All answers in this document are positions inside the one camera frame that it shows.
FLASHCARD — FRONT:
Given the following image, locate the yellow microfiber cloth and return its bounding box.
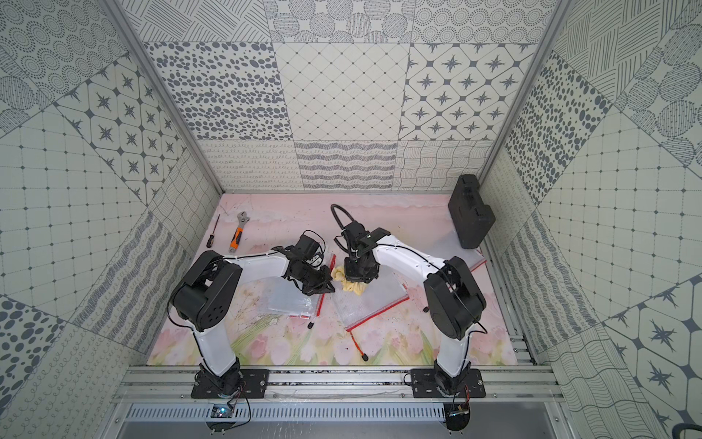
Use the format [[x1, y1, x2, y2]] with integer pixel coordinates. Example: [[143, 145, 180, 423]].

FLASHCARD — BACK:
[[332, 266, 369, 296]]

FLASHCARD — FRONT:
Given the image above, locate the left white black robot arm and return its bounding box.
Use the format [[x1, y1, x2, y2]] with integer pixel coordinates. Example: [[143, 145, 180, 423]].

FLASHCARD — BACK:
[[166, 234, 335, 396]]

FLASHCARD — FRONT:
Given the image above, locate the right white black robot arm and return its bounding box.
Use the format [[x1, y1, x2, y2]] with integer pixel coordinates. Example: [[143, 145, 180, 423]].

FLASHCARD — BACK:
[[330, 204, 487, 396]]

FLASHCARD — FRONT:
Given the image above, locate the dark slim screwdriver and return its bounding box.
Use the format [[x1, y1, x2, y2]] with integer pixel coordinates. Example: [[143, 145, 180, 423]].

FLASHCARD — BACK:
[[206, 215, 220, 249]]

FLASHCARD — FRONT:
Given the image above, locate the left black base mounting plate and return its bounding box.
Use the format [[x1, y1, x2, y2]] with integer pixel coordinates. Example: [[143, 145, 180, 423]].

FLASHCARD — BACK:
[[190, 369, 270, 400]]

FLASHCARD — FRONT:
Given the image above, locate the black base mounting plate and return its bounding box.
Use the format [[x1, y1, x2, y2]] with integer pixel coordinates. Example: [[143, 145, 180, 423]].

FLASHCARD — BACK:
[[190, 369, 270, 400], [409, 368, 486, 399]]

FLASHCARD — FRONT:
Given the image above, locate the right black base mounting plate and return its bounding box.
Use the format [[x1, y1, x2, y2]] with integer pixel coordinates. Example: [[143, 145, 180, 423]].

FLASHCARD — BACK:
[[409, 368, 486, 399]]

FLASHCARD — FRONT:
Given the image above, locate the orange handled adjustable wrench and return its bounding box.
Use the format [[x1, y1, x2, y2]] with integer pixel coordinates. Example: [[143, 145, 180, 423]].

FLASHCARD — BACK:
[[229, 211, 250, 254]]

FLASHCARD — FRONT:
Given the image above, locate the aluminium mounting rail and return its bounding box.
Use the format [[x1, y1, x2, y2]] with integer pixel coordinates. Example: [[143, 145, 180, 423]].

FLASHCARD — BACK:
[[112, 365, 565, 404]]

